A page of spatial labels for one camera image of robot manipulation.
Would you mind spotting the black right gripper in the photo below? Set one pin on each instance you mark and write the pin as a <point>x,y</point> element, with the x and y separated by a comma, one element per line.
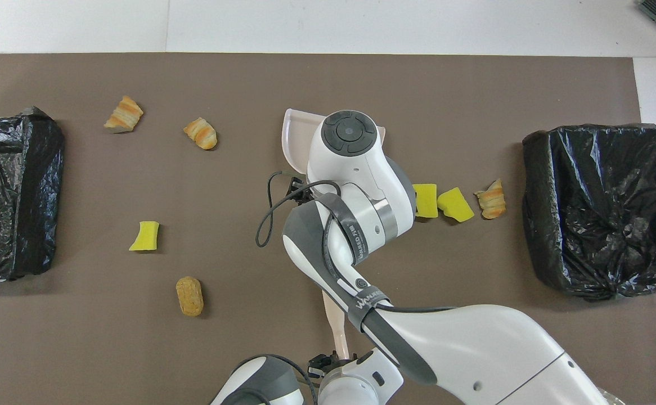
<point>301,194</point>

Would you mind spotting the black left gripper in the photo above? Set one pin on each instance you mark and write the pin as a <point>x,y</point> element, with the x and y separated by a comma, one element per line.
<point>323,363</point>

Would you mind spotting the beige hand brush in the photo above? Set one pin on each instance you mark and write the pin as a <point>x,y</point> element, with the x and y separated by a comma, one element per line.
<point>336,326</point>

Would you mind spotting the beige plastic dustpan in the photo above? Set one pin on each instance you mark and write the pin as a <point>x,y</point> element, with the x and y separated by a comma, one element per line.
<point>297,140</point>

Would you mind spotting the orange striped croissant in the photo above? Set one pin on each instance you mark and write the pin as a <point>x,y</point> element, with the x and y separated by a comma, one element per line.
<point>200,133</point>

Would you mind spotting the yellow notched sponge piece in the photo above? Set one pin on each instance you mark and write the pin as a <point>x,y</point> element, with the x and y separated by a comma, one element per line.
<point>426,201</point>

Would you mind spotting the brown bread roll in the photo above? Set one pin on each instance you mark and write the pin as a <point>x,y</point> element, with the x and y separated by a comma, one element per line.
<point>189,296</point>

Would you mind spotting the yellow wedge sponge piece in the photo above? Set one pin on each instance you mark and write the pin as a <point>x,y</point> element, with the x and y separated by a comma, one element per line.
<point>455,204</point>

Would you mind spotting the small yellow sponge piece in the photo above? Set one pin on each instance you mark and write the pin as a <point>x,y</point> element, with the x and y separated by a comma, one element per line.
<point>145,236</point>

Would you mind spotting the pale striped croissant piece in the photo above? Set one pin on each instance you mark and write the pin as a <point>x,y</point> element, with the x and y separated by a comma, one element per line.
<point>491,198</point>

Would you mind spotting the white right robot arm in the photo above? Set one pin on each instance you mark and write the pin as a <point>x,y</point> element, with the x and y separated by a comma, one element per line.
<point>474,349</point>

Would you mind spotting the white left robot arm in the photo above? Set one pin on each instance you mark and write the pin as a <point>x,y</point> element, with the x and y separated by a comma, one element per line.
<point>356,388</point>

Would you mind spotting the black bag lined bin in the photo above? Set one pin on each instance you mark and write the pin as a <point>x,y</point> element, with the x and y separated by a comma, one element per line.
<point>7,197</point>
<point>598,214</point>

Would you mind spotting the brown table mat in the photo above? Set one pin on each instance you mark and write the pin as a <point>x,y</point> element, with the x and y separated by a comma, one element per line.
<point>136,349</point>

